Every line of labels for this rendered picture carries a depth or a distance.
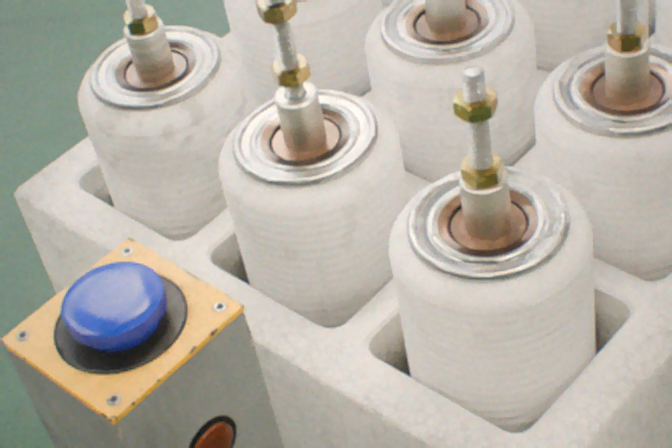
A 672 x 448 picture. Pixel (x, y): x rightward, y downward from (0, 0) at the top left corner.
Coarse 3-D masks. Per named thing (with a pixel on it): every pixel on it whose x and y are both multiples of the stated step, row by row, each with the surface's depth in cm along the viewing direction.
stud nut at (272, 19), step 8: (264, 0) 62; (288, 0) 62; (256, 8) 63; (264, 8) 62; (272, 8) 62; (280, 8) 62; (288, 8) 62; (296, 8) 62; (264, 16) 62; (272, 16) 62; (280, 16) 62; (288, 16) 62; (272, 24) 62
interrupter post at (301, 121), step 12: (312, 84) 66; (276, 96) 66; (312, 96) 66; (288, 108) 65; (300, 108) 65; (312, 108) 66; (288, 120) 66; (300, 120) 66; (312, 120) 66; (288, 132) 67; (300, 132) 66; (312, 132) 67; (324, 132) 68; (288, 144) 67; (300, 144) 67; (312, 144) 67
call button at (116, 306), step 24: (120, 264) 52; (72, 288) 51; (96, 288) 51; (120, 288) 51; (144, 288) 50; (72, 312) 50; (96, 312) 50; (120, 312) 50; (144, 312) 49; (72, 336) 50; (96, 336) 49; (120, 336) 49; (144, 336) 50
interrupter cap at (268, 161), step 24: (336, 96) 70; (264, 120) 69; (336, 120) 69; (360, 120) 68; (240, 144) 68; (264, 144) 68; (336, 144) 67; (360, 144) 67; (240, 168) 67; (264, 168) 67; (288, 168) 66; (312, 168) 66; (336, 168) 65
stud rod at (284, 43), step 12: (276, 0) 62; (276, 24) 63; (288, 24) 63; (276, 36) 63; (288, 36) 63; (276, 48) 64; (288, 48) 64; (288, 60) 64; (288, 96) 66; (300, 96) 66
